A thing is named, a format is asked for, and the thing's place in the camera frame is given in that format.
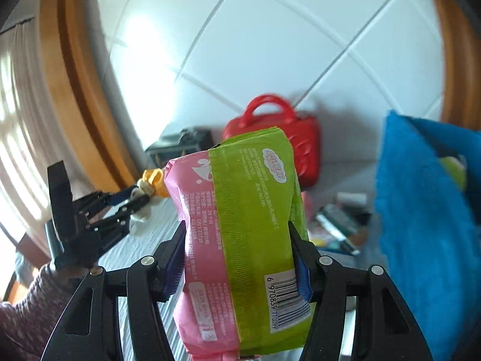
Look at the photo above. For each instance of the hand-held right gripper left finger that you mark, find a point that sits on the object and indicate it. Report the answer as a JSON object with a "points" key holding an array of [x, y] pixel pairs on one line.
{"points": [[174, 274]]}

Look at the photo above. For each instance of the wooden door frame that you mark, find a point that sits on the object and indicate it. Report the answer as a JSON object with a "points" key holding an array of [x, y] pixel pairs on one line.
{"points": [[71, 75], [451, 45]]}

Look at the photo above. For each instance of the striped cloth-covered desktop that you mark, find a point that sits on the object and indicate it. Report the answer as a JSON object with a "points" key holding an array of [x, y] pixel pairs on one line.
{"points": [[150, 238]]}

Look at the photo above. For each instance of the person's left forearm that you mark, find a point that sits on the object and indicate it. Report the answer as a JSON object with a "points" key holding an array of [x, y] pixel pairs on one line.
{"points": [[30, 316]]}

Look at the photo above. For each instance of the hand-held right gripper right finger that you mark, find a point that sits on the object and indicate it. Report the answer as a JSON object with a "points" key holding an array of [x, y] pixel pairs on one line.
{"points": [[302, 282]]}

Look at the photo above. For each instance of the dark framed box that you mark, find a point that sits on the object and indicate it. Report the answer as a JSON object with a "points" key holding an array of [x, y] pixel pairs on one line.
{"points": [[176, 144]]}

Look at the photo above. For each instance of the yellow plastic toy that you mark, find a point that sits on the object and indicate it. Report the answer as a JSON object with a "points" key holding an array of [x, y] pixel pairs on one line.
{"points": [[156, 180]]}

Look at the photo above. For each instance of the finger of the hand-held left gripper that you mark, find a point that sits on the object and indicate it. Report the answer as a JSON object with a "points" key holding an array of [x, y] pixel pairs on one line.
{"points": [[112, 227], [116, 197]]}

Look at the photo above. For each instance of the black white barcode carton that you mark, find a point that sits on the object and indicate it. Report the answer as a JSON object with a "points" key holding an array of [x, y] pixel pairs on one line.
{"points": [[338, 225]]}

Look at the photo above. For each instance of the red plastic carry case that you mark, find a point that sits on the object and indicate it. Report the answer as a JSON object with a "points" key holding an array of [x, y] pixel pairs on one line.
{"points": [[297, 139]]}

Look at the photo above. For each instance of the blue plastic basket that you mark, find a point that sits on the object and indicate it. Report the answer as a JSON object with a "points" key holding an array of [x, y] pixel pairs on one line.
{"points": [[413, 240]]}

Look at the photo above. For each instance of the yellow green object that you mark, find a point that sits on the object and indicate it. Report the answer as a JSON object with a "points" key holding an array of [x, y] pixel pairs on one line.
{"points": [[453, 171]]}

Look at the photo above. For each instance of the beige curtain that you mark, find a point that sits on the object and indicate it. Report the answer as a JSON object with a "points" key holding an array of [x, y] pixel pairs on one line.
{"points": [[22, 120]]}

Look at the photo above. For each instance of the white plush rabbit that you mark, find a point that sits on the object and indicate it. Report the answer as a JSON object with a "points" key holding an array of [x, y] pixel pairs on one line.
{"points": [[142, 212]]}

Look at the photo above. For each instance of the pink green sanitary pad packet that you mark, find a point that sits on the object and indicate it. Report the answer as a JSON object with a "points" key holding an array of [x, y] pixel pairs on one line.
{"points": [[240, 214]]}

